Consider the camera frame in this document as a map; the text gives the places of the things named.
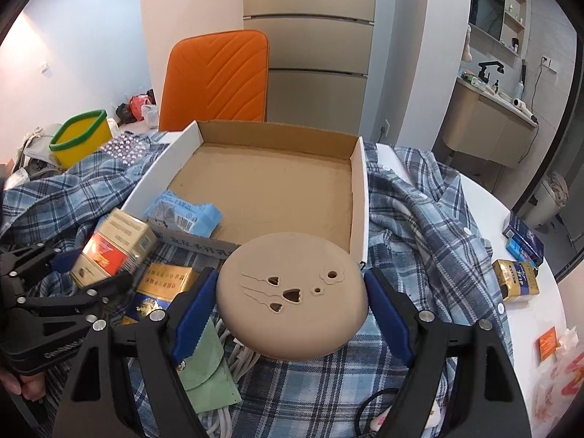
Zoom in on red and white cigarette pack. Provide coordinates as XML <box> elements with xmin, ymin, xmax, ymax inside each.
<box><xmin>70</xmin><ymin>208</ymin><xmax>158</xmax><ymax>289</ymax></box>

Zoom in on gold and blue cigarette pack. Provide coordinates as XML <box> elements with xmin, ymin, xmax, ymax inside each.
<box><xmin>121</xmin><ymin>262</ymin><xmax>201</xmax><ymax>327</ymax></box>

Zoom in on orange chair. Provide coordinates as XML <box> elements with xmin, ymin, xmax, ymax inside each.
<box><xmin>158</xmin><ymin>30</ymin><xmax>270</xmax><ymax>132</ymax></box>

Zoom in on grey white bag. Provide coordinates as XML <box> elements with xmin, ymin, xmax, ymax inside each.
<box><xmin>9</xmin><ymin>123</ymin><xmax>62</xmax><ymax>178</ymax></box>

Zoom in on white hair dryer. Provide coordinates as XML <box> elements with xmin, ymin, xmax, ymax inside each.
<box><xmin>511</xmin><ymin>98</ymin><xmax>539</xmax><ymax>124</ymax></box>

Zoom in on black faucet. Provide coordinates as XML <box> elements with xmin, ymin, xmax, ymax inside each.
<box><xmin>478</xmin><ymin>60</ymin><xmax>505</xmax><ymax>84</ymax></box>

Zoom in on blue tissue packet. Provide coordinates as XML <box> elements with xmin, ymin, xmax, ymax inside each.
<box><xmin>143</xmin><ymin>190</ymin><xmax>223</xmax><ymax>238</ymax></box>

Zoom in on blue plaid shirt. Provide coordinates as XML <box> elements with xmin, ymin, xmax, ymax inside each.
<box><xmin>0</xmin><ymin>130</ymin><xmax>514</xmax><ymax>438</ymax></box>

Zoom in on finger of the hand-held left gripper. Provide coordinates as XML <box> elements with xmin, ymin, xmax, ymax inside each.
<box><xmin>16</xmin><ymin>273</ymin><xmax>134</xmax><ymax>320</ymax></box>
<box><xmin>0</xmin><ymin>244</ymin><xmax>86</xmax><ymax>284</ymax></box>

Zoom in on beige vanity cabinet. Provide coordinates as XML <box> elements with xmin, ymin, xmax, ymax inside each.
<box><xmin>440</xmin><ymin>77</ymin><xmax>539</xmax><ymax>169</ymax></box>

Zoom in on light blue small box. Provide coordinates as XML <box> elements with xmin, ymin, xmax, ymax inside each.
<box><xmin>506</xmin><ymin>236</ymin><xmax>539</xmax><ymax>266</ymax></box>

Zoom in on white cable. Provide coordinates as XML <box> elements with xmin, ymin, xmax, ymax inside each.
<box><xmin>201</xmin><ymin>315</ymin><xmax>261</xmax><ymax>438</ymax></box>

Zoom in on cardboard box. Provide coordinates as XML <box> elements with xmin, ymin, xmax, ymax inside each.
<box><xmin>121</xmin><ymin>119</ymin><xmax>369</xmax><ymax>268</ymax></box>

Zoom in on black cable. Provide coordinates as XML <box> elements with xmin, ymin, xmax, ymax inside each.
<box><xmin>353</xmin><ymin>388</ymin><xmax>402</xmax><ymax>438</ymax></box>

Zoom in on person's left hand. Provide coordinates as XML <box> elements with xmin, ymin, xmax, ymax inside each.
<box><xmin>0</xmin><ymin>369</ymin><xmax>47</xmax><ymax>404</ymax></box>

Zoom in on white and red plastic bag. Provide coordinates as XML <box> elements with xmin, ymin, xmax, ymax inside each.
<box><xmin>531</xmin><ymin>328</ymin><xmax>580</xmax><ymax>438</ymax></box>

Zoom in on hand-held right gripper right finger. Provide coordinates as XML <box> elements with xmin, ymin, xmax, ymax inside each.
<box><xmin>362</xmin><ymin>267</ymin><xmax>532</xmax><ymax>438</ymax></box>

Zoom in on mirror cabinet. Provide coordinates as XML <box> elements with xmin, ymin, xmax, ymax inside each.
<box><xmin>469</xmin><ymin>0</ymin><xmax>527</xmax><ymax>58</ymax></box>

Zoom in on white trash bin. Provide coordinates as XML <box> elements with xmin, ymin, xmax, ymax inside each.
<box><xmin>520</xmin><ymin>171</ymin><xmax>570</xmax><ymax>231</ymax></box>

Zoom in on yellow container with green rim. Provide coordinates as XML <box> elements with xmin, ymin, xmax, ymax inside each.
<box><xmin>49</xmin><ymin>109</ymin><xmax>113</xmax><ymax>170</ymax></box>

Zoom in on green cloth pouch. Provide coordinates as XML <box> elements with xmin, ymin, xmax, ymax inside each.
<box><xmin>176</xmin><ymin>317</ymin><xmax>242</xmax><ymax>414</ymax></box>

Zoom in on orange card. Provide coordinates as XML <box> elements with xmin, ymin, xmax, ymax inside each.
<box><xmin>535</xmin><ymin>327</ymin><xmax>558</xmax><ymax>359</ymax></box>

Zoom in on dark blue box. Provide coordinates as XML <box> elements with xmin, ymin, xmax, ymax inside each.
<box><xmin>503</xmin><ymin>212</ymin><xmax>545</xmax><ymax>258</ymax></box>

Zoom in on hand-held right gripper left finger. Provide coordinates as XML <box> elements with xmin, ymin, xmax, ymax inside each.
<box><xmin>52</xmin><ymin>268</ymin><xmax>220</xmax><ymax>438</ymax></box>

